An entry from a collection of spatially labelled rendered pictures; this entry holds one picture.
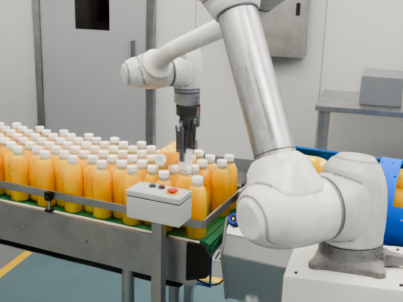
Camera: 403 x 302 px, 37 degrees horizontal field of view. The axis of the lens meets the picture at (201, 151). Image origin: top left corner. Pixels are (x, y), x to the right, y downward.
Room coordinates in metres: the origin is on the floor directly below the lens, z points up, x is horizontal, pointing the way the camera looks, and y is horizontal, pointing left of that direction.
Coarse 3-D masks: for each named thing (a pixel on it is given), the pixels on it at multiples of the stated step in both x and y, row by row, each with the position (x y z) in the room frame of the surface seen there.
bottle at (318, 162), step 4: (308, 156) 2.00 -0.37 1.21; (312, 156) 2.00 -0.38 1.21; (316, 156) 2.00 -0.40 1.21; (312, 160) 1.98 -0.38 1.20; (316, 160) 1.98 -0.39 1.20; (320, 160) 1.98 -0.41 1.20; (324, 160) 1.99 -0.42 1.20; (312, 164) 1.97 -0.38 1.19; (316, 164) 1.97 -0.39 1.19; (320, 164) 1.97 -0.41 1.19; (316, 168) 1.97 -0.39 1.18; (320, 168) 1.96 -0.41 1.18
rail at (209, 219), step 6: (228, 198) 2.17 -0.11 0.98; (234, 198) 2.22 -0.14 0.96; (222, 204) 2.11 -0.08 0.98; (228, 204) 2.16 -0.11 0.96; (216, 210) 2.05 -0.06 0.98; (222, 210) 2.11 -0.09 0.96; (210, 216) 2.00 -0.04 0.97; (216, 216) 2.05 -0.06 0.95; (204, 222) 1.95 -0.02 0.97; (210, 222) 2.00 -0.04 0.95
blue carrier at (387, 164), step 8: (304, 152) 2.11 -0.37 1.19; (312, 152) 2.09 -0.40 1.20; (320, 152) 2.07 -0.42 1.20; (328, 152) 2.05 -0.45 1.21; (336, 152) 2.04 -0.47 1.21; (384, 160) 1.90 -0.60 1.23; (392, 160) 1.90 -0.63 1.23; (400, 160) 1.90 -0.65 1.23; (384, 168) 1.85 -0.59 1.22; (392, 168) 1.84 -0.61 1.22; (392, 176) 1.82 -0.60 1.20; (392, 184) 1.80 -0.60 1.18; (392, 192) 1.78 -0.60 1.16; (392, 200) 1.77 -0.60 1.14; (392, 208) 1.76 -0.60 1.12; (400, 208) 1.75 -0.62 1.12; (392, 216) 1.76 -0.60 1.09; (400, 216) 1.75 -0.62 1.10; (392, 224) 1.76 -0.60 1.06; (400, 224) 1.75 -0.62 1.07; (384, 232) 1.78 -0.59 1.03; (392, 232) 1.77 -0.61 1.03; (400, 232) 1.76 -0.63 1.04; (384, 240) 1.80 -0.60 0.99; (392, 240) 1.79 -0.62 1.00; (400, 240) 1.77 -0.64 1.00
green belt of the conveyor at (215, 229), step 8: (8, 200) 2.30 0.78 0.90; (32, 200) 2.30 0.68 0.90; (56, 208) 2.22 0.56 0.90; (64, 208) 2.23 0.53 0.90; (88, 216) 2.15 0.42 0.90; (112, 216) 2.15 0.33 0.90; (144, 224) 2.09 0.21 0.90; (216, 224) 2.11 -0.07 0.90; (224, 224) 2.11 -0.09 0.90; (168, 232) 2.02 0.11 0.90; (176, 232) 2.02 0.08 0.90; (184, 232) 2.02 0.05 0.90; (208, 232) 2.03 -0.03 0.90; (216, 232) 2.04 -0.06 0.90; (200, 240) 1.96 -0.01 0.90; (208, 240) 1.97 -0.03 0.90; (216, 240) 2.00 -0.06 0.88; (208, 248) 1.94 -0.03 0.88
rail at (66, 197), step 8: (0, 184) 2.30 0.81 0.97; (8, 184) 2.28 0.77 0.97; (16, 184) 2.27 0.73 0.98; (24, 192) 2.25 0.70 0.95; (32, 192) 2.23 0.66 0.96; (40, 192) 2.22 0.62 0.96; (56, 192) 2.19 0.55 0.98; (64, 200) 2.17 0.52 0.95; (72, 200) 2.16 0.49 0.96; (80, 200) 2.14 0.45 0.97; (88, 200) 2.13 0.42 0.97; (96, 200) 2.12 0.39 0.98; (104, 208) 2.10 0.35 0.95; (112, 208) 2.09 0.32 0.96; (120, 208) 2.08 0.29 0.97; (184, 224) 1.97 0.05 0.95; (192, 224) 1.96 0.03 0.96; (200, 224) 1.95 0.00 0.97
